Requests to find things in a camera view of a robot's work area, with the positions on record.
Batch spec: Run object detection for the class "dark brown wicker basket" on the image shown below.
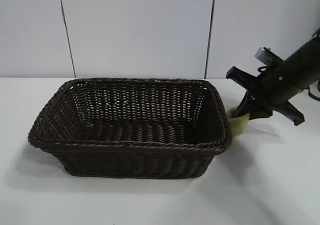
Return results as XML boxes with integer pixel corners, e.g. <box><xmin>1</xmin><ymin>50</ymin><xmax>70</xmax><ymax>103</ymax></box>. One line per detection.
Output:
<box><xmin>27</xmin><ymin>77</ymin><xmax>235</xmax><ymax>180</ymax></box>

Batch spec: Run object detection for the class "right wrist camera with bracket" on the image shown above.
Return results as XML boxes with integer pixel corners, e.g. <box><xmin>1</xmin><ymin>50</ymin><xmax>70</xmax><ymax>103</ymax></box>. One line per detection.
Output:
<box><xmin>254</xmin><ymin>46</ymin><xmax>279</xmax><ymax>70</ymax></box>

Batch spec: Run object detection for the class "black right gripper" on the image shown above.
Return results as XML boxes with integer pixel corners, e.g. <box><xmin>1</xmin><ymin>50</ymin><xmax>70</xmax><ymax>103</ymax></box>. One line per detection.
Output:
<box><xmin>226</xmin><ymin>47</ymin><xmax>316</xmax><ymax>126</ymax></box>

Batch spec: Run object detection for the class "pale yellow egg yolk pastry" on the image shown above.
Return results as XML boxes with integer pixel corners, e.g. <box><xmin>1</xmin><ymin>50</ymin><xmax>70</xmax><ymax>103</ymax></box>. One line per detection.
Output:
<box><xmin>226</xmin><ymin>107</ymin><xmax>251</xmax><ymax>138</ymax></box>

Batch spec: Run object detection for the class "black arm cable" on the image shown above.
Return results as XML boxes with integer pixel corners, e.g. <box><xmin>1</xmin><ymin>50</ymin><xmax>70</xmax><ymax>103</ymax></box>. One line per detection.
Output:
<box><xmin>307</xmin><ymin>81</ymin><xmax>320</xmax><ymax>99</ymax></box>

